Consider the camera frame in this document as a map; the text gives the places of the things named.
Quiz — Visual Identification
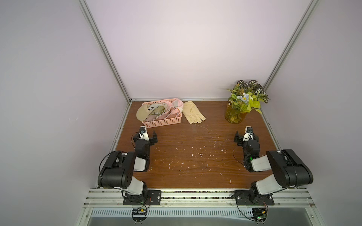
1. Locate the circuit board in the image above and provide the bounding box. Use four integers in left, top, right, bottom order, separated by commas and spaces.
251, 208, 267, 223
131, 208, 148, 224

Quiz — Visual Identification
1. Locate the pink plastic basket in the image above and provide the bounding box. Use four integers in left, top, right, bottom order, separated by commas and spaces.
141, 98, 182, 128

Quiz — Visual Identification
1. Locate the beige baseball cap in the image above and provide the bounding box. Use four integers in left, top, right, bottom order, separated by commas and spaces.
136, 103, 168, 121

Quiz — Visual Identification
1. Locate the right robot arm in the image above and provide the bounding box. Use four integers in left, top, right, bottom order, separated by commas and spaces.
234, 126, 314, 203

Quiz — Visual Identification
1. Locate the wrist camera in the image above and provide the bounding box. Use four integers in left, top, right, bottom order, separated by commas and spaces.
243, 126, 254, 141
139, 126, 149, 141

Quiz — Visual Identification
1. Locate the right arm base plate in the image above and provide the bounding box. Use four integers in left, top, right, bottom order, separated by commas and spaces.
231, 190, 275, 206

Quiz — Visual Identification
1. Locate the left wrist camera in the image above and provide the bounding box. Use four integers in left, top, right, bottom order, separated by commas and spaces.
139, 126, 149, 141

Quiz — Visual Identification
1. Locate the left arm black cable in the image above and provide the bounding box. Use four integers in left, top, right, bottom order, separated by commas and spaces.
98, 150, 122, 181

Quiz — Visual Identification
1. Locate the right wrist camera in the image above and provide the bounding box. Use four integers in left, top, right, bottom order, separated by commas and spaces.
243, 126, 254, 141

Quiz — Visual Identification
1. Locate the pink baseball cap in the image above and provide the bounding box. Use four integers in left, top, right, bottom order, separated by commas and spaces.
145, 98, 184, 122

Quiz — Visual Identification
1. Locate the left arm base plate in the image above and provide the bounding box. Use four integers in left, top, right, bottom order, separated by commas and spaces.
123, 190, 161, 207

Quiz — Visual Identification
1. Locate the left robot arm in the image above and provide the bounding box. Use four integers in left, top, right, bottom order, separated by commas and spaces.
98, 127, 158, 200

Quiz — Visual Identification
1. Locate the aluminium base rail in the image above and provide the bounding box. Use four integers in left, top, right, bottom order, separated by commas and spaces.
76, 188, 325, 226

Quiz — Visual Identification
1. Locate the artificial green plant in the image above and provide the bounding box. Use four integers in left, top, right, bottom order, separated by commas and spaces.
228, 80, 269, 114

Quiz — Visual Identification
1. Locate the right circuit board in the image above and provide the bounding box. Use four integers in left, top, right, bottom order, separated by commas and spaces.
251, 208, 267, 223

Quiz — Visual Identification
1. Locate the left circuit board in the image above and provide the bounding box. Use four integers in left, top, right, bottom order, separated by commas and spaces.
131, 208, 148, 224

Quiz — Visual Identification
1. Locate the cream work glove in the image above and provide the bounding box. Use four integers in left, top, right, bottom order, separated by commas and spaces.
183, 101, 206, 124

